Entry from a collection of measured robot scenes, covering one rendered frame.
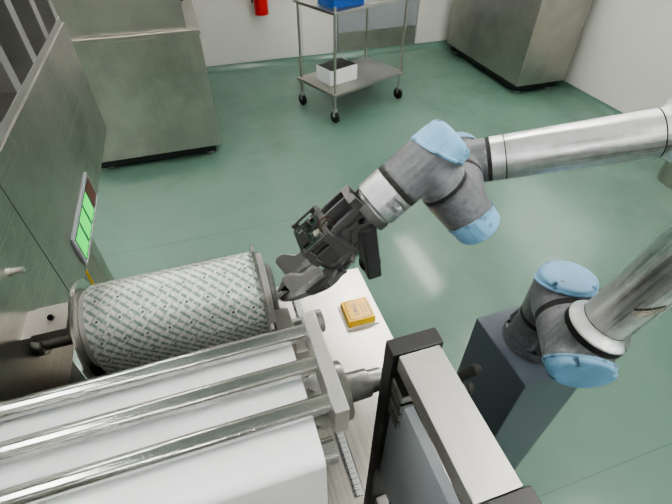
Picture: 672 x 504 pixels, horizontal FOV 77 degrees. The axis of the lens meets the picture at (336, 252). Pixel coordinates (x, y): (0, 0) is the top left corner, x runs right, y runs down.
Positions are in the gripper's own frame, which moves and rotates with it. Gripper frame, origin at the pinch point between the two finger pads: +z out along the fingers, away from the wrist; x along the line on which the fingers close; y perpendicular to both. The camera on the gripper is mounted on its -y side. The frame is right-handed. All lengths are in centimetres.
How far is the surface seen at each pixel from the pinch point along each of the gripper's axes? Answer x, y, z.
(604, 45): -265, -281, -224
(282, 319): 3.1, -0.6, 3.1
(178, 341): 5.8, 12.7, 12.1
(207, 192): -219, -84, 91
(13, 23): -55, 47, 10
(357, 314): -14.7, -35.4, 5.2
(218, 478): 33.6, 23.2, -4.2
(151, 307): 3.0, 18.1, 10.4
